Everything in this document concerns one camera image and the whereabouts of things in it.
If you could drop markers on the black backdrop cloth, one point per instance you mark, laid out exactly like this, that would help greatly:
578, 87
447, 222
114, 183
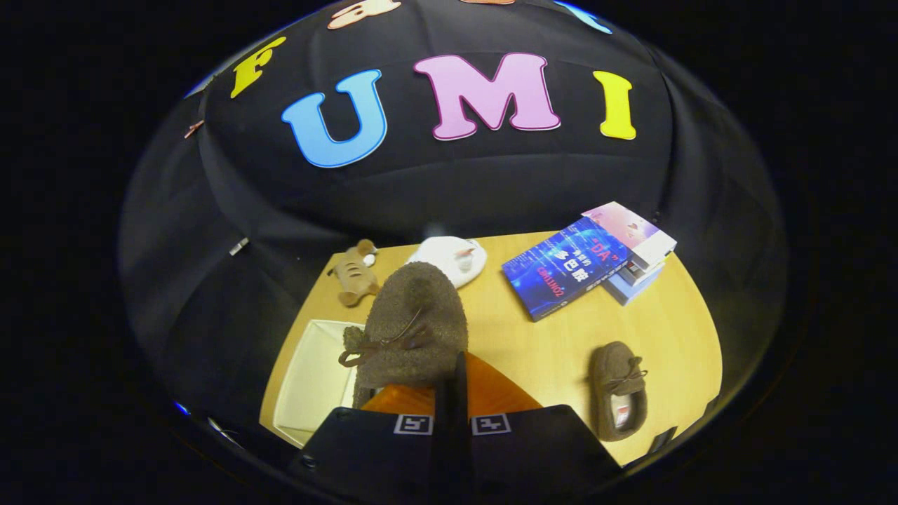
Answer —
456, 189

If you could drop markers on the fabric storage box with lid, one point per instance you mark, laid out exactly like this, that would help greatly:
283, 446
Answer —
312, 379

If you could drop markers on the light blue book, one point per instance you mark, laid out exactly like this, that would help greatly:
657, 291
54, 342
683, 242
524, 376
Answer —
635, 284

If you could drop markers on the pink cloth clip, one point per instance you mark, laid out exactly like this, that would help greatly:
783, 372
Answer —
193, 128

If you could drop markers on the brown fluffy shoe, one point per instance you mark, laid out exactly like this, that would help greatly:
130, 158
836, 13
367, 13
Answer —
421, 308
617, 379

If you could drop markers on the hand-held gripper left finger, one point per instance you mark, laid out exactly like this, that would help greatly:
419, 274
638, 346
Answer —
379, 449

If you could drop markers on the pink and white book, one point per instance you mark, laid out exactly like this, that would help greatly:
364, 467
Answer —
642, 235

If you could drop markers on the silver cloth clip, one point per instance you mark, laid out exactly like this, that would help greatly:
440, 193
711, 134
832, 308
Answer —
238, 246

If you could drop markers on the brown striped plush toy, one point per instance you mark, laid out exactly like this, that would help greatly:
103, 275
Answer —
356, 277

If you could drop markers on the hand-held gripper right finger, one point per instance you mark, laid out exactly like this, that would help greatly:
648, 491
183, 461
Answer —
533, 449

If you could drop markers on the white plush toy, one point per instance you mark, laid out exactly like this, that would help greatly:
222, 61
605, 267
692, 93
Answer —
442, 256

